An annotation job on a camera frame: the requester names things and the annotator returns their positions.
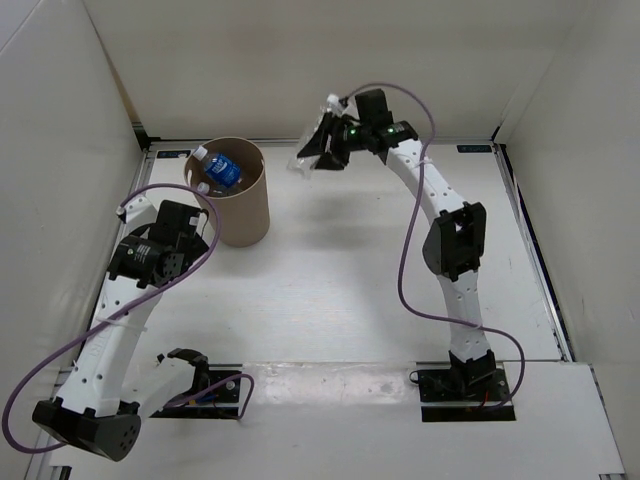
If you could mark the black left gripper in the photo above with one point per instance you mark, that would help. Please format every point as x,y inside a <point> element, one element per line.
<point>197,246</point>

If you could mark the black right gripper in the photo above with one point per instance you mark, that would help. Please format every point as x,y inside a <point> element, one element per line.
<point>334,160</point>

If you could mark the blue Pocari Sweat bottle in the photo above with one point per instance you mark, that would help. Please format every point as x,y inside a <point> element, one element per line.
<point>219,168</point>

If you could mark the clear unlabelled plastic bottle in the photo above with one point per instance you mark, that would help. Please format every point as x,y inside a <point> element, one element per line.
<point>313,151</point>

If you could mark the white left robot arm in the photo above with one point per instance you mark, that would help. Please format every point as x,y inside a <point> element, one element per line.
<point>95,410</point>

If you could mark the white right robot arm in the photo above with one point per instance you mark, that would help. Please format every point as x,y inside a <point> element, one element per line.
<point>454,244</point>

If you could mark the brown cylindrical paper bin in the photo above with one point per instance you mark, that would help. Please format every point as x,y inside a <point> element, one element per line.
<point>244,219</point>

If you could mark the left blue corner sticker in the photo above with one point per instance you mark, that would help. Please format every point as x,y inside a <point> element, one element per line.
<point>173,154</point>

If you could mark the blue corner sticker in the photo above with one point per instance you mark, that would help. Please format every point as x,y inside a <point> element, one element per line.
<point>473,148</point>
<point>173,154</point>

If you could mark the right blue corner sticker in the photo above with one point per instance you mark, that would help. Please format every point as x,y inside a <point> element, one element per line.
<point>473,148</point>

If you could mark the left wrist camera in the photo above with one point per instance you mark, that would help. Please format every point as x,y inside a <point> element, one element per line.
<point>139,211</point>

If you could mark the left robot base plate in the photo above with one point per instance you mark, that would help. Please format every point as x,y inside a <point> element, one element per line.
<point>223,395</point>

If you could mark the right aluminium table rail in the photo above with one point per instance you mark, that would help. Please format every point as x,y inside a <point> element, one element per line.
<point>533,247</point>

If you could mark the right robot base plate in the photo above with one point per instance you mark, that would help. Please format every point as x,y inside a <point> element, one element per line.
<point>442,402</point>

